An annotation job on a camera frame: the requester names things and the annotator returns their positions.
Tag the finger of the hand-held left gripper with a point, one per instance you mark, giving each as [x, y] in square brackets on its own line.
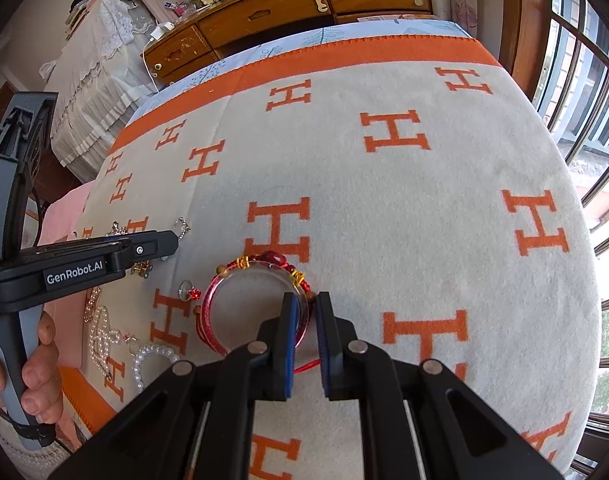
[149, 246]

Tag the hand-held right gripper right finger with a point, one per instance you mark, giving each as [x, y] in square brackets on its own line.
[326, 345]

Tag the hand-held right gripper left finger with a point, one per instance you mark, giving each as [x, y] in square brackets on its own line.
[290, 345]

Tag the gold pendant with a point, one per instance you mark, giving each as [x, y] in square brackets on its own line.
[142, 268]

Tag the silver rhinestone hair comb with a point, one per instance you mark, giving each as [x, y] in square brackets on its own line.
[117, 229]

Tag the person's left hand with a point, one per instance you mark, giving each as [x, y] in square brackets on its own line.
[44, 375]

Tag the pink fleece blanket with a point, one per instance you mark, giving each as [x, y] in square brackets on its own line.
[59, 215]

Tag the orange and white patterned blanket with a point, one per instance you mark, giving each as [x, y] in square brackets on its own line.
[384, 210]

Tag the white lace furniture cover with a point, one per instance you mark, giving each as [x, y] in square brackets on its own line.
[94, 60]

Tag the white charger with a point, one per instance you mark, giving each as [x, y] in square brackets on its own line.
[160, 31]

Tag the wooden desk with drawers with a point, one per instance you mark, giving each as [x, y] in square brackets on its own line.
[264, 12]

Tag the light blue printed sheet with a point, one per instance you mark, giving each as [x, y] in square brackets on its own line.
[334, 32]

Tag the white green drawer lock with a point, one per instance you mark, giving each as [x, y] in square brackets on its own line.
[318, 0]

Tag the wooden framed window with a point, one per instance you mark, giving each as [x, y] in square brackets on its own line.
[559, 110]

